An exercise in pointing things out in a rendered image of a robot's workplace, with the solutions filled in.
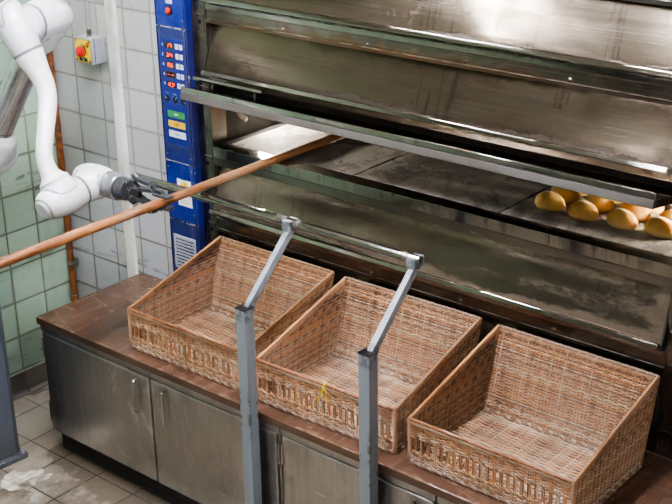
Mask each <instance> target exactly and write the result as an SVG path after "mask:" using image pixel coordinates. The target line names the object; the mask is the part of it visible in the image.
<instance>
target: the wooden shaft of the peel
mask: <svg viewBox="0 0 672 504"><path fill-rule="evenodd" d="M342 138H344V137H341V136H336V135H332V134H329V135H326V136H324V137H321V138H318V139H316V140H313V141H310V142H308V143H305V144H302V145H300V146H297V147H294V148H292V149H289V150H286V151H284V152H281V153H278V154H276V155H273V156H270V157H268V158H265V159H262V160H260V161H257V162H254V163H252V164H249V165H246V166H244V167H241V168H238V169H236V170H233V171H230V172H228V173H225V174H222V175H219V176H217V177H214V178H211V179H209V180H206V181H203V182H201V183H198V184H195V185H193V186H190V187H187V188H185V189H182V190H179V191H177V192H174V193H171V195H174V198H171V199H169V200H165V199H162V198H158V199H155V200H153V201H150V202H147V203H145V204H142V205H139V206H137V207H134V208H131V209H129V210H126V211H123V212H121V213H118V214H115V215H113V216H110V217H107V218H105V219H102V220H99V221H97V222H94V223H91V224H89V225H86V226H83V227H81V228H78V229H75V230H73V231H70V232H67V233H65V234H62V235H59V236H57V237H54V238H51V239H49V240H46V241H43V242H41V243H38V244H35V245H33V246H30V247H27V248H25V249H22V250H19V251H17V252H14V253H11V254H9V255H6V256H3V257H1V258H0V269H1V268H4V267H7V266H9V265H12V264H15V263H17V262H20V261H22V260H25V259H28V258H30V257H33V256H35V255H38V254H41V253H43V252H46V251H49V250H51V249H54V248H56V247H59V246H62V245H64V244H67V243H70V242H72V241H75V240H77V239H80V238H83V237H85V236H88V235H90V234H93V233H96V232H98V231H101V230H104V229H106V228H109V227H111V226H114V225H117V224H119V223H122V222H124V221H127V220H130V219H132V218H135V217H138V216H140V215H143V214H145V213H148V212H151V211H153V210H156V209H159V208H161V207H164V206H166V205H169V204H172V203H174V202H177V201H179V200H182V199H185V198H187V197H190V196H193V195H195V194H198V193H200V192H203V191H206V190H208V189H211V188H213V187H216V186H219V185H221V184H224V183H227V182H229V181H232V180H234V179H237V178H240V177H242V176H245V175H247V174H250V173H253V172H255V171H258V170H261V169H263V168H266V167H268V166H271V165H274V164H276V163H279V162H282V161H284V160H287V159H289V158H292V157H295V156H297V155H300V154H302V153H305V152H308V151H310V150H313V149H316V148H318V147H321V146H323V145H326V144H329V143H331V142H334V141H336V140H339V139H342Z"/></svg>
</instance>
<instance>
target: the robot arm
mask: <svg viewBox="0 0 672 504"><path fill-rule="evenodd" d="M72 23H73V12H72V10H71V8H70V6H69V5H68V4H67V3H65V2H64V1H62V0H31V1H29V2H27V3H25V4H23V5H21V4H20V2H19V1H17V0H5V1H3V2H1V3H0V37H1V39H2V41H3V42H4V44H5V46H6V48H7V50H8V51H9V52H10V54H11V55H12V59H11V62H10V64H9V66H8V69H7V71H6V74H5V76H4V79H3V81H2V84H1V86H0V176H1V175H3V174H4V173H6V172H7V171H9V170H10V169H11V168H12V167H13V166H14V164H15V163H16V161H17V158H18V155H19V147H18V143H17V136H16V133H15V132H14V129H15V127H16V124H17V122H18V120H19V117H20V115H21V112H22V110H23V108H24V105H25V103H26V101H27V98H28V96H29V94H30V91H31V89H32V87H33V85H34V86H35V88H36V91H37V95H38V118H37V132H36V147H35V154H36V162H37V167H38V170H39V173H40V176H41V184H40V193H39V194H38V195H37V197H36V200H35V208H36V210H37V212H38V213H39V214H40V215H41V216H42V217H43V218H46V219H58V218H62V217H65V216H68V215H70V214H72V213H74V212H76V211H78V210H79V209H81V208H82V207H83V206H85V205H86V204H88V203H90V202H92V201H95V200H99V199H103V198H104V197H106V198H110V199H113V200H116V201H118V200H123V201H127V202H130V203H131V204H133V205H134V207H137V206H139V205H138V204H137V203H139V202H140V203H142V204H145V203H147V202H150V201H152V200H150V199H148V198H146V196H144V195H142V192H146V193H150V194H151V193H152V196H155V197H158V198H162V199H165V200H169V199H171V198H174V195H171V194H167V193H164V191H163V190H161V189H158V188H157V187H156V185H157V184H156V182H154V181H152V180H150V179H147V178H145V177H143V176H141V175H139V174H138V173H137V172H136V173H133V174H131V175H130V176H131V179H130V178H128V177H127V176H126V175H124V174H120V173H117V172H115V171H112V170H111V169H110V168H108V167H105V166H102V165H98V164H93V163H86V164H82V165H79V166H77V167H76V168H75V170H74V171H73V174H72V176H70V175H69V174H68V172H64V171H61V170H60V169H59V168H58V167H57V166H56V164H55V162H54V159H53V154H52V149H53V139H54V131H55V122H56V113H57V91H56V86H55V82H54V79H53V76H52V73H51V70H50V68H49V65H48V62H47V59H46V54H48V53H50V52H51V51H53V49H54V48H55V47H56V45H57V44H58V43H59V41H60V40H61V39H62V37H63V36H64V35H65V33H66V32H68V30H69V29H70V27H71V25H72ZM138 182H139V183H141V184H143V185H146V186H148V187H146V186H141V185H139V184H138Z"/></svg>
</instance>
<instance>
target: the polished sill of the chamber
mask: <svg viewBox="0 0 672 504"><path fill-rule="evenodd" d="M213 154H214V157H218V158H221V159H225V160H229V161H232V162H236V163H240V164H244V165H249V164H252V163H254V162H257V161H260V160H262V159H265V158H268V157H270V156H273V155H271V154H267V153H263V152H259V151H256V150H252V149H248V148H244V147H240V146H236V145H232V144H228V143H222V144H219V145H216V146H213ZM262 170H266V171H270V172H274V173H277V174H281V175H285V176H289V177H292V178H296V179H300V180H304V181H307V182H311V183H315V184H319V185H322V186H326V187H330V188H333V189H337V190H341V191H345V192H348V193H352V194H356V195H360V196H363V197H367V198H371V199H375V200H378V201H382V202H386V203H390V204H393V205H397V206H401V207H405V208H408V209H412V210H416V211H419V212H423V213H427V214H431V215H434V216H438V217H442V218H446V219H449V220H453V221H457V222H461V223H464V224H468V225H472V226H476V227H479V228H483V229H487V230H491V231H494V232H498V233H502V234H505V235H509V236H513V237H517V238H520V239H524V240H528V241H532V242H535V243H539V244H543V245H547V246H550V247H554V248H558V249H562V250H565V251H569V252H573V253H577V254H580V255H584V256H588V257H592V258H595V259H599V260H603V261H606V262H610V263H614V264H618V265H621V266H625V267H629V268H633V269H636V270H640V271H644V272H648V273H651V274H655V275H659V276H663V277H666V278H670V279H672V257H669V256H665V255H662V254H658V253H654V252H650V251H646V250H642V249H638V248H634V247H630V246H626V245H623V244H619V243H615V242H611V241H607V240H603V239H599V238H595V237H591V236H587V235H583V234H580V233H576V232H572V231H568V230H564V229H560V228H556V227H552V226H548V225H544V224H541V223H537V222H533V221H529V220H525V219H521V218H517V217H513V216H509V215H505V214H502V213H498V212H494V211H490V210H486V209H482V208H478V207H474V206H470V205H466V204H462V203H459V202H455V201H451V200H447V199H443V198H439V197H435V196H431V195H427V194H423V193H420V192H416V191H412V190H408V189H404V188H400V187H396V186H392V185H388V184H384V183H380V182H377V181H373V180H369V179H365V178H361V177H357V176H353V175H349V174H345V173H341V172H338V171H334V170H330V169H326V168H322V167H318V166H314V165H310V164H306V163H302V162H299V161H295V160H291V159H287V160H284V161H282V162H279V163H276V164H274V165H271V166H268V167H266V168H263V169H262Z"/></svg>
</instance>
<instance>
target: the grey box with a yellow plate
mask: <svg viewBox="0 0 672 504"><path fill-rule="evenodd" d="M86 35H87V34H81V35H76V36H74V40H75V49H76V47H78V46H82V47H83V48H84V49H85V55H84V56H82V57H78V56H77V55H76V60H77V62H81V63H86V64H90V65H96V64H100V63H104V62H107V58H106V46H105V37H104V36H100V35H95V34H92V36H90V37H88V36H86ZM85 43H88V45H89V47H88V48H87V47H86V46H85Z"/></svg>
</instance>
